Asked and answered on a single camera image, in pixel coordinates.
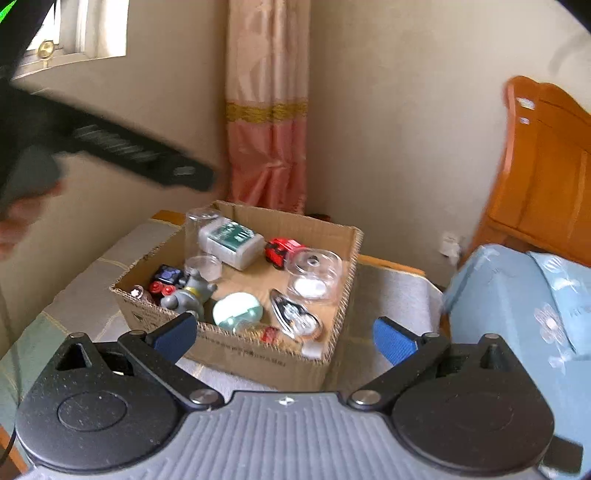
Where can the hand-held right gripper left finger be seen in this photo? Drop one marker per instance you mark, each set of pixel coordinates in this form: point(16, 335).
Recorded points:
point(175, 334)

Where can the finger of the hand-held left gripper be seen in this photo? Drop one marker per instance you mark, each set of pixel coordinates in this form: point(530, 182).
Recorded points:
point(138, 154)

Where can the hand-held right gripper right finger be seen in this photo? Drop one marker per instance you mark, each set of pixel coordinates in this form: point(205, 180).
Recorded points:
point(392, 339)

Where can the grey animal toy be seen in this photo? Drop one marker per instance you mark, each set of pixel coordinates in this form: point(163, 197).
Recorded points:
point(187, 297)

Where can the dark blue cube toy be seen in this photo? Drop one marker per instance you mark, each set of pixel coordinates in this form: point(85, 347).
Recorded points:
point(166, 277)

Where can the mint green earbuds case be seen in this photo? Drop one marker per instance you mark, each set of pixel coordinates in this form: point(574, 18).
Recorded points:
point(238, 311)

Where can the brown cardboard box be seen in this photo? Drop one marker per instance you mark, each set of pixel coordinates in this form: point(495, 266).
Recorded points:
point(258, 364)

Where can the glass bottle of yellow capsules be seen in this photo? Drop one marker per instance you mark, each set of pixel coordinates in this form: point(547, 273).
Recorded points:
point(272, 334)

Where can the long clear plastic jar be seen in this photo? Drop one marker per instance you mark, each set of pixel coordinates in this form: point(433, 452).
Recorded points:
point(202, 240)

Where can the black oval case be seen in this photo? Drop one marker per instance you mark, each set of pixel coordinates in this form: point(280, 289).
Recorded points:
point(295, 316)

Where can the red cube toy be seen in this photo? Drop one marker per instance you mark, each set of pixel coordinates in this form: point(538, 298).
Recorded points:
point(279, 251)

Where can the person's left hand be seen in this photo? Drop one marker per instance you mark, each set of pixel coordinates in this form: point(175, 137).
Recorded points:
point(21, 221)

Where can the wooden table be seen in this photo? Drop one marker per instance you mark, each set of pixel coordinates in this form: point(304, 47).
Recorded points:
point(166, 216)

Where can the wide clear plastic jar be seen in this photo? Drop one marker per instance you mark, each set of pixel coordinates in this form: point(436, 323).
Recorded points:
point(314, 277)

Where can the white green-labelled box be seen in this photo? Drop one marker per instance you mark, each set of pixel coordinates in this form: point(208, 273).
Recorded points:
point(231, 242)

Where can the blue floral bedding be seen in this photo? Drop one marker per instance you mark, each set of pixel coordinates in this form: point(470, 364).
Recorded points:
point(517, 314)

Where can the pink and gold curtain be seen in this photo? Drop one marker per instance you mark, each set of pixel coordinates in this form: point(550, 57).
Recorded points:
point(268, 115)

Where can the wooden bed headboard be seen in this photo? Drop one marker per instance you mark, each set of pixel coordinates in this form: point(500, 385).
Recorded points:
point(545, 175)

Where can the window frame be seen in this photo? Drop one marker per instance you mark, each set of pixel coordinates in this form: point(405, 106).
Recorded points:
point(87, 32)

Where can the white wall socket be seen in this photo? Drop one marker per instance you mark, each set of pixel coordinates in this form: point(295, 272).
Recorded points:
point(450, 244)

